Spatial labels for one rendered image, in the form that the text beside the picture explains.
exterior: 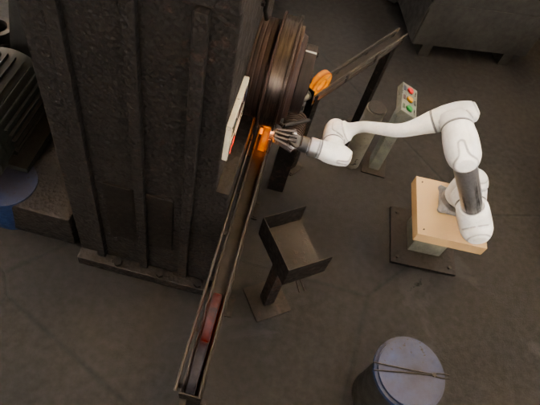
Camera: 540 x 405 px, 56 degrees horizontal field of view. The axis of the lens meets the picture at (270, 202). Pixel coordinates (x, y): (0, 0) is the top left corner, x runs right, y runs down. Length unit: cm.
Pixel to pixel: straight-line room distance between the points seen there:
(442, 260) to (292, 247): 124
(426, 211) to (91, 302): 179
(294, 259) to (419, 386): 75
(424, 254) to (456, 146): 118
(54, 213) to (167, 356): 89
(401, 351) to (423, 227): 70
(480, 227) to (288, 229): 93
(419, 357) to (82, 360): 154
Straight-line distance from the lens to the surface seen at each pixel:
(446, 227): 281
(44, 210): 272
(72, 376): 261
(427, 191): 289
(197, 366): 181
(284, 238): 223
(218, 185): 200
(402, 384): 233
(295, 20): 202
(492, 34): 453
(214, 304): 187
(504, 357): 315
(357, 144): 318
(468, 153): 211
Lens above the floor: 249
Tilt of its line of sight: 55 degrees down
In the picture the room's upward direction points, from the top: 18 degrees clockwise
